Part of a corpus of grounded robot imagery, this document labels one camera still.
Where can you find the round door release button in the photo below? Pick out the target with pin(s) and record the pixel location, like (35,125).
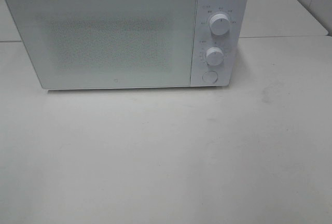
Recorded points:
(210,77)

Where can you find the white microwave oven body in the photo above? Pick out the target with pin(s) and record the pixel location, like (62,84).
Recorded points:
(220,1)

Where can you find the white timer knob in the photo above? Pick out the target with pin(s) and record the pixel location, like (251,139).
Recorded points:
(214,56)

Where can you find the white microwave door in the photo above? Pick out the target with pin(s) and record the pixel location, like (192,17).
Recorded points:
(101,44)

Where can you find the upper white power knob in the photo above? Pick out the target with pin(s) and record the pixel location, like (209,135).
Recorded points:
(219,24)

